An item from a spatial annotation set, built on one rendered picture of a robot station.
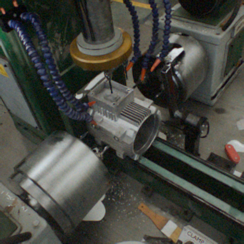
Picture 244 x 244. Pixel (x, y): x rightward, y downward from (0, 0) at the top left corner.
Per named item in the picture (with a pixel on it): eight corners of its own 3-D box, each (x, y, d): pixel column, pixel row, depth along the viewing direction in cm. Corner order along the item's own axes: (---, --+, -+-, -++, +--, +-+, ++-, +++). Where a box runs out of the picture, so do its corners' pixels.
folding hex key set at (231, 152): (223, 147, 120) (224, 145, 118) (230, 145, 120) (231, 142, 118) (233, 165, 114) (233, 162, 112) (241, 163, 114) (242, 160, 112)
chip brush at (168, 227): (135, 210, 106) (134, 209, 105) (144, 200, 108) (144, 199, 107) (182, 249, 95) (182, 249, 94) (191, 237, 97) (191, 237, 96)
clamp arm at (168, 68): (168, 116, 108) (158, 70, 88) (172, 110, 109) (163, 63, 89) (176, 120, 107) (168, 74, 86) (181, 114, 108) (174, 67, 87)
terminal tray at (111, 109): (90, 110, 104) (86, 95, 99) (109, 92, 109) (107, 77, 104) (116, 123, 98) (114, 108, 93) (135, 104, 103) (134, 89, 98)
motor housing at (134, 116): (91, 144, 113) (80, 109, 99) (121, 114, 122) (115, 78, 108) (132, 169, 103) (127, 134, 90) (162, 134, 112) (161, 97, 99)
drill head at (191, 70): (122, 108, 125) (114, 59, 107) (173, 57, 145) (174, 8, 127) (172, 132, 113) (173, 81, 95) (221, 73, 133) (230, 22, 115)
